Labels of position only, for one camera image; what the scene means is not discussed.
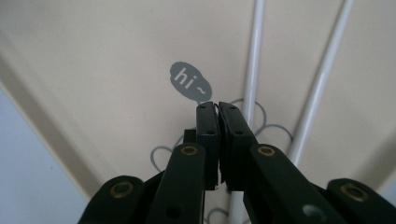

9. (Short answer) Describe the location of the beige tray with rabbit print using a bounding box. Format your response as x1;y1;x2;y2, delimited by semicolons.
0;0;396;224

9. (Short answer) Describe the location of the white chopstick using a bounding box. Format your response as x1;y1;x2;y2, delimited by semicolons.
228;0;267;224
287;0;356;169

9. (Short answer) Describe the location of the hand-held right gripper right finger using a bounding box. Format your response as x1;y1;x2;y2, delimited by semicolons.
218;101;348;224

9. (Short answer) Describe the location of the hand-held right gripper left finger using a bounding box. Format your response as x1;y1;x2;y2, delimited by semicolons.
146;101;221;224

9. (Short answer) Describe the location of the pale lavender board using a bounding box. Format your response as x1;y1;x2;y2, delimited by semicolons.
0;83;396;224

